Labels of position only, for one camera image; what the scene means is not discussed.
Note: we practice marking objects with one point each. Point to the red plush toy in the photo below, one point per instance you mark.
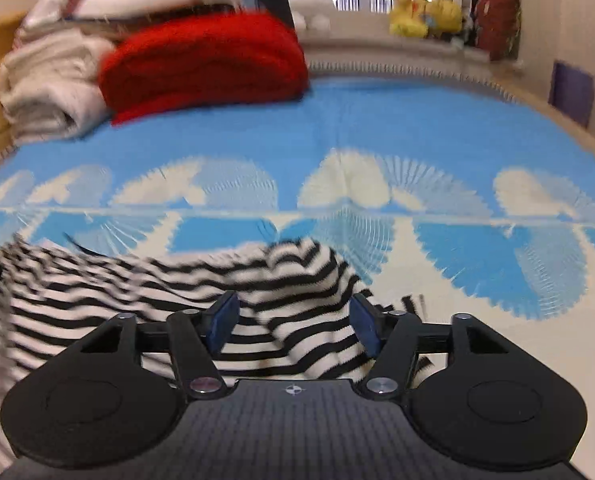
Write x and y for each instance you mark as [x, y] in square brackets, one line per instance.
[497, 22]

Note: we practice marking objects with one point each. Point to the blue printed bed sheet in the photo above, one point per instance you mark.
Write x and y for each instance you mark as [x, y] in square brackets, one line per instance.
[402, 150]

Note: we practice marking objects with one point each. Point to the grey patterned mattress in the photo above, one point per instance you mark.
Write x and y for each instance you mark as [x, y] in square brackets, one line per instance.
[407, 67]

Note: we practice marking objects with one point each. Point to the white sweater with striped sleeves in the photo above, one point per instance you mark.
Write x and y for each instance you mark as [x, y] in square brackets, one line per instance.
[287, 280]

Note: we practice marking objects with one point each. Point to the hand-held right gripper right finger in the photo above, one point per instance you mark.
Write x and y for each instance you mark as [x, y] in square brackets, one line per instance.
[365, 326]

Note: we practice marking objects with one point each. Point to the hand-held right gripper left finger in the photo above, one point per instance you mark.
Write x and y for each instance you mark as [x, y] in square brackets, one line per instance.
[222, 321]

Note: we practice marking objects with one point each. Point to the folded white blanket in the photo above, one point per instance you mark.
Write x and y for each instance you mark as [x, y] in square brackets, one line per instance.
[47, 85]

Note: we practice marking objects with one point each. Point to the yellow plush toy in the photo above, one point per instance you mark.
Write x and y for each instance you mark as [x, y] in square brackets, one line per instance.
[443, 15]
[407, 12]

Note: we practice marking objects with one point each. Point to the folded red blanket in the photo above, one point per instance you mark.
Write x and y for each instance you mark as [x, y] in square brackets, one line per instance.
[202, 60]

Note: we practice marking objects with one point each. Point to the purple box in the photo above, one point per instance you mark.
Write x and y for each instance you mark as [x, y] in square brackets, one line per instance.
[572, 92]

